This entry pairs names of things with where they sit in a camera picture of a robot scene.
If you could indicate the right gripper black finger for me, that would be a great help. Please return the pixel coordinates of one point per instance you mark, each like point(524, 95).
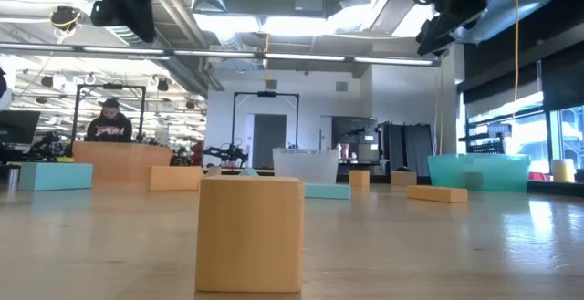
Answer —
point(442, 19)
point(451, 28)

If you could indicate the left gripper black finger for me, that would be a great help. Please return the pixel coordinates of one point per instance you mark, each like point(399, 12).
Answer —
point(114, 22)
point(146, 24)

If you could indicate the tan wooden block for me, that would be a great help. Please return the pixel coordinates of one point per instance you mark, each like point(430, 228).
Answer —
point(403, 178)

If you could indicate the orange rectangular block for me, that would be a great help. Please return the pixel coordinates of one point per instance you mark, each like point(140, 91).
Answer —
point(174, 179)

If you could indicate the pale arch block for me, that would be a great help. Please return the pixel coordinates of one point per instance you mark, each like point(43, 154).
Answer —
point(213, 171)

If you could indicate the large blue rectangular block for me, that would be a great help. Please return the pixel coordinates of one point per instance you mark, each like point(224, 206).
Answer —
point(55, 177)

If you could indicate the small orange cube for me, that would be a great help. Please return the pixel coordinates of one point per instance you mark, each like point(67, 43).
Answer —
point(359, 178)

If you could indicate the small teal triangular block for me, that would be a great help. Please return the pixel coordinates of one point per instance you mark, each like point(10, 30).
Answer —
point(249, 172)

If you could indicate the large orange wooden cube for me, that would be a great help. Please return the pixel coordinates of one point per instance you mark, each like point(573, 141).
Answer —
point(250, 234)

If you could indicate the black background robot arm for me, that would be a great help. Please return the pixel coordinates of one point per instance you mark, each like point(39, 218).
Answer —
point(228, 153)
point(45, 147)

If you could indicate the person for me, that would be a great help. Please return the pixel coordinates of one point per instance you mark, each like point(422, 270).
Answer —
point(109, 129)

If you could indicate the black window rack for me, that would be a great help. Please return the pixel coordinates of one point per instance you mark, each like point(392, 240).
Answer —
point(486, 147)

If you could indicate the dark grey partition panel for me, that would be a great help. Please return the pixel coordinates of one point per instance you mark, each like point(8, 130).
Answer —
point(413, 147)

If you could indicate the dark shelf unit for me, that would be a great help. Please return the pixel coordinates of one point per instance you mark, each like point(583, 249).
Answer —
point(360, 131)

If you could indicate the orange translucent plastic bin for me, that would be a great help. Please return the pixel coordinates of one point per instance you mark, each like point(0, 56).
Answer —
point(121, 161)

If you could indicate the black monitor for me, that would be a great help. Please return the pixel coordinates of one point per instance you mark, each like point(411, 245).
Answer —
point(18, 127)

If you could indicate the long ceiling light strip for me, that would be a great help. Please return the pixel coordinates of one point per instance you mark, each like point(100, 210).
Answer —
point(301, 57)

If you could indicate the teal translucent plastic bin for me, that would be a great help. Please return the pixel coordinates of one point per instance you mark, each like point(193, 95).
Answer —
point(502, 172)

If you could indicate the grey door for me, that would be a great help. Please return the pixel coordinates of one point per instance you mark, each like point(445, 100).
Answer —
point(269, 136)

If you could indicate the yellow cylinder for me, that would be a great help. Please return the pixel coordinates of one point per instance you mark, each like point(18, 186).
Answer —
point(563, 171)

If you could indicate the metal cylinder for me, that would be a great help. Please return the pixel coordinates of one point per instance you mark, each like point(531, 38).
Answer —
point(13, 177)

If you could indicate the clear plastic bin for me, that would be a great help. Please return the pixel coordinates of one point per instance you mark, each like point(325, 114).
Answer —
point(305, 165)

